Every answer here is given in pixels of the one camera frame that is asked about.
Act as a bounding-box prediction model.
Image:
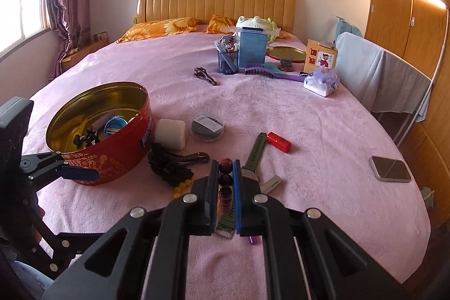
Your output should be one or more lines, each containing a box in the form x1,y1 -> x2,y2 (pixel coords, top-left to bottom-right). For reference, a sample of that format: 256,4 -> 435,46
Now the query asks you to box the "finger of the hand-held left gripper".
33,181 -> 106,281
20,152 -> 98,183

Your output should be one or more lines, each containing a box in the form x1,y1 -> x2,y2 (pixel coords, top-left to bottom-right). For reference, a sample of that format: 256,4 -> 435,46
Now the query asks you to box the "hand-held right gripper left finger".
42,160 -> 220,300

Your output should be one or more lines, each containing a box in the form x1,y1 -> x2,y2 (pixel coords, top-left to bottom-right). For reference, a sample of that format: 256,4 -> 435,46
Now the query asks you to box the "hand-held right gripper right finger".
232,160 -> 412,300

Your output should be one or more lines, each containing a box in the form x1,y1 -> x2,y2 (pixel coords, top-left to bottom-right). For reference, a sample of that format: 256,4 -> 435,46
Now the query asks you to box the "dark red bead bracelet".
218,158 -> 234,213

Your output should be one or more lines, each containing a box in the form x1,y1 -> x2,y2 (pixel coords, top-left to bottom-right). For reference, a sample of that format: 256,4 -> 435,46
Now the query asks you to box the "yellow bead bracelet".
172,179 -> 193,199

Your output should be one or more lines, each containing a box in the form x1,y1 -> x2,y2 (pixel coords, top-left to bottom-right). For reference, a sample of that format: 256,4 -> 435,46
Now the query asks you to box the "black bow hair clip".
73,128 -> 99,148

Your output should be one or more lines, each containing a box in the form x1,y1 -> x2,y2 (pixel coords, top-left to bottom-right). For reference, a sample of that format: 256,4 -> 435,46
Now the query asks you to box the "red round tin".
46,82 -> 155,185

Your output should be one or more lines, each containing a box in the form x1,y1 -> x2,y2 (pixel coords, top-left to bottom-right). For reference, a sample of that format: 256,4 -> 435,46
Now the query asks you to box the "black hair claw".
148,143 -> 210,186

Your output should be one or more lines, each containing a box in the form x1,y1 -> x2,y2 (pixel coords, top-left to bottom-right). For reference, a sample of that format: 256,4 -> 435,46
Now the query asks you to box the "white soap block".
155,119 -> 187,150

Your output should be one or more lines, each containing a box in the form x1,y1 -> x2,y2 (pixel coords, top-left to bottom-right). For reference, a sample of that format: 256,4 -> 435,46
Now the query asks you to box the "small white stick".
260,174 -> 282,195

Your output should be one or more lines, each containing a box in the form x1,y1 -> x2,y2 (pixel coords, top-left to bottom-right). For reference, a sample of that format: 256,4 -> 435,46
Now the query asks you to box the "wooden nightstand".
61,33 -> 109,72

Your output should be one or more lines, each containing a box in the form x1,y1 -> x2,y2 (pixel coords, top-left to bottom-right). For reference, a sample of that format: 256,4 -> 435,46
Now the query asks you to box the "purple hairbrush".
245,64 -> 305,83

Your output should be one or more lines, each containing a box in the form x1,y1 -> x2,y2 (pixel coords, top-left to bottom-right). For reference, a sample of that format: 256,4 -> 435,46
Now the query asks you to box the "blue mesh pen holder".
217,49 -> 240,75

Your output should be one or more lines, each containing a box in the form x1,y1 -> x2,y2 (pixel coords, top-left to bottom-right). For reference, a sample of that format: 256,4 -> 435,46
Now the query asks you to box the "window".
0,0 -> 50,58

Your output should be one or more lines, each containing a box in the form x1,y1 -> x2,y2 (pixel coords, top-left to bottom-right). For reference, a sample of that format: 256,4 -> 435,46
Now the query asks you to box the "teal comb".
262,62 -> 282,76

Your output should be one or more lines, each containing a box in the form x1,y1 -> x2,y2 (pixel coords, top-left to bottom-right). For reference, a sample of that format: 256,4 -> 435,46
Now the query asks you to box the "tissue packet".
303,67 -> 340,98

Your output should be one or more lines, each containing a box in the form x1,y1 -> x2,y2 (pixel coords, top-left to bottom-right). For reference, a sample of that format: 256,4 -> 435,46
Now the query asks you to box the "blue carton box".
238,31 -> 268,69

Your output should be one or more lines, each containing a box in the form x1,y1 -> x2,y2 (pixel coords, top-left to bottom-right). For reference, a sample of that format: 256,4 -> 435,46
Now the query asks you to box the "gold round tin lid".
266,46 -> 307,64

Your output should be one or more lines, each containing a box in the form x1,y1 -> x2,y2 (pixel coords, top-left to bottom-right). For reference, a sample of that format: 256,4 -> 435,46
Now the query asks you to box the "smartphone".
369,155 -> 412,183

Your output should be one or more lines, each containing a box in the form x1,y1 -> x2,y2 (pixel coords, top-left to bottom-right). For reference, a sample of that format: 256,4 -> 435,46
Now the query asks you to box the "orange printed box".
303,39 -> 339,74

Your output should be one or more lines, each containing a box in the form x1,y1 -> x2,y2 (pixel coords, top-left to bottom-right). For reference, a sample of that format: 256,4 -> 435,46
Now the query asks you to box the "small orange flower pillow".
207,15 -> 238,34

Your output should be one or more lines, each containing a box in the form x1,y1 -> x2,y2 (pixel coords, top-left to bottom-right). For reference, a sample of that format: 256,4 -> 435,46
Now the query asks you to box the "large orange flower pillow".
116,17 -> 201,44

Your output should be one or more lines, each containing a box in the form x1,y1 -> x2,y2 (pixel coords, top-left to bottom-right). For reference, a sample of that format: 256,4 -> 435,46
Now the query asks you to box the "green frog plush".
235,15 -> 292,40

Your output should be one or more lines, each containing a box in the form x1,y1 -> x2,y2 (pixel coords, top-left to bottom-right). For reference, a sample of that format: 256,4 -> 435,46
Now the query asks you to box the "wooden headboard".
135,0 -> 296,33

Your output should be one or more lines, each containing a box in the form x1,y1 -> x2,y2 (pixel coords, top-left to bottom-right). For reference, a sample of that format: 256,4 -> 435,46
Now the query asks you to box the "light blue hanging cloth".
336,32 -> 433,125

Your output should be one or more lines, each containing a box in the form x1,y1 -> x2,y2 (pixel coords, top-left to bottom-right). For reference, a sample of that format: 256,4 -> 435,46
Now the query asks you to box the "light blue bag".
334,17 -> 363,37

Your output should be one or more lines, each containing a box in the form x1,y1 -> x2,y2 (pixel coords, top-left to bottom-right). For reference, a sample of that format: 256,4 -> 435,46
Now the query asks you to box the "white drying rack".
334,35 -> 450,146

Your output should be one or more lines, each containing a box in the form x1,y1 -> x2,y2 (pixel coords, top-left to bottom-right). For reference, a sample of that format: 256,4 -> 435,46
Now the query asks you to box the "wooden wardrobe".
364,0 -> 450,234

